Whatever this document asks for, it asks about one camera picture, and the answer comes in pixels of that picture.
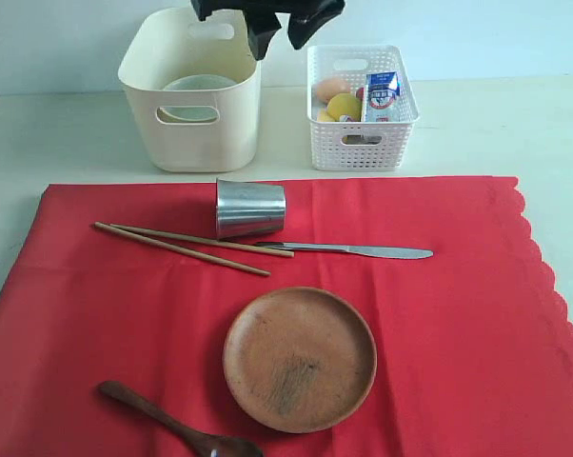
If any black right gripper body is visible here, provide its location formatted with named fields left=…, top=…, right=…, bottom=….
left=190, top=0, right=346, bottom=22

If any brown egg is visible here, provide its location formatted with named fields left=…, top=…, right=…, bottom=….
left=314, top=77, right=350, bottom=104

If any yellow lemon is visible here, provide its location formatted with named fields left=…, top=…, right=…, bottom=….
left=326, top=93, right=362, bottom=122

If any yellow cheese wedge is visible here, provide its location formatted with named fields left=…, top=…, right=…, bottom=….
left=316, top=109, right=335, bottom=122

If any pale green ceramic bowl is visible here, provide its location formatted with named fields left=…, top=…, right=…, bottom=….
left=158, top=74, right=236, bottom=124

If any blue white milk carton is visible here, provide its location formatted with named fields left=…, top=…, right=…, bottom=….
left=362, top=71, right=401, bottom=123

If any steel cup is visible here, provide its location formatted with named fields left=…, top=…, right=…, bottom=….
left=215, top=179, right=287, bottom=240

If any dark wooden spoon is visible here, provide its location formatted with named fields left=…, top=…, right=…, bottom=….
left=98, top=380, right=264, bottom=456

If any cream plastic tub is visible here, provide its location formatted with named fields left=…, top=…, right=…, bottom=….
left=118, top=7, right=261, bottom=172

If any white perforated plastic basket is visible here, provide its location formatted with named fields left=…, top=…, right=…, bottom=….
left=306, top=45, right=419, bottom=171

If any wooden chopstick upper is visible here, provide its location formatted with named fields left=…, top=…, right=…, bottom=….
left=109, top=223, right=294, bottom=258

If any wooden chopstick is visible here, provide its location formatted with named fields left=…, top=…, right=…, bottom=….
left=93, top=222, right=270, bottom=277
left=109, top=223, right=294, bottom=258

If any wooden chopstick lower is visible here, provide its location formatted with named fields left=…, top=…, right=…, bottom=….
left=93, top=222, right=270, bottom=277

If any steel table knife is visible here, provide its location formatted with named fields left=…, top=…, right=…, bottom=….
left=256, top=242, right=434, bottom=260

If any red tablecloth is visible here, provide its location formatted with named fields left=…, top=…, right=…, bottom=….
left=0, top=176, right=573, bottom=456

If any brown wooden plate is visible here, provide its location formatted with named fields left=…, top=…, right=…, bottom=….
left=223, top=287, right=377, bottom=434

